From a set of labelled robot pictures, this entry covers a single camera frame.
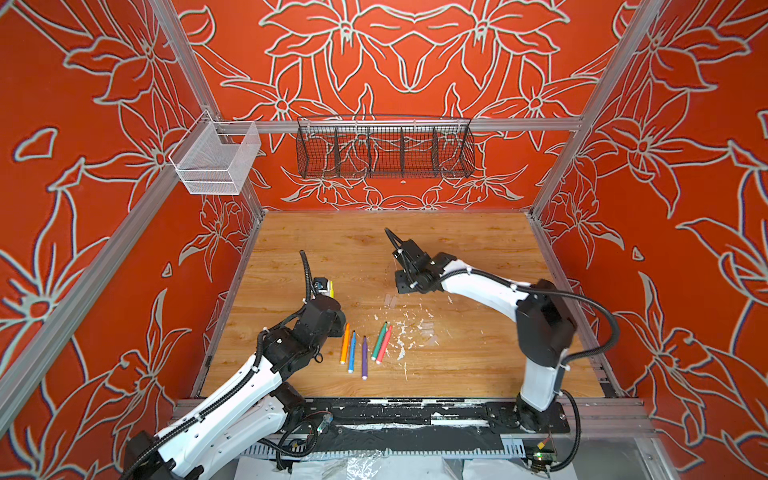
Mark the green marker pen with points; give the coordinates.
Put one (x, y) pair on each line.
(379, 341)

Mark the blue marker pen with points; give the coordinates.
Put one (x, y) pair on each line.
(351, 352)

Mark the purple marker pen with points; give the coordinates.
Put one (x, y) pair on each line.
(364, 358)

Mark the black wire basket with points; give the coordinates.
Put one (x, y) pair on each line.
(358, 147)

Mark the orange marker pen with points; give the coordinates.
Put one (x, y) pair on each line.
(345, 344)

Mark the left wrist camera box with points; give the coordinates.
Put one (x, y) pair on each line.
(321, 286)

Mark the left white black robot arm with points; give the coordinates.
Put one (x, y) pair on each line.
(256, 402)

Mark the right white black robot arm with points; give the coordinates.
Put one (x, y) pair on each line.
(545, 330)

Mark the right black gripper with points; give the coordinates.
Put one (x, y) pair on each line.
(400, 287)

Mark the white mesh basket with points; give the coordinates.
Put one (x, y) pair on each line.
(216, 157)

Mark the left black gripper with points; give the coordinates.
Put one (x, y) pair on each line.
(338, 328)

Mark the pink marker pen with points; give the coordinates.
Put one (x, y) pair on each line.
(384, 344)

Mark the small green circuit board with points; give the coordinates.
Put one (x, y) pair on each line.
(541, 456)

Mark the white slotted cable duct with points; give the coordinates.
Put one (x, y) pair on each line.
(510, 448)

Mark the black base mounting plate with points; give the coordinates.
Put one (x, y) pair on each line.
(420, 423)

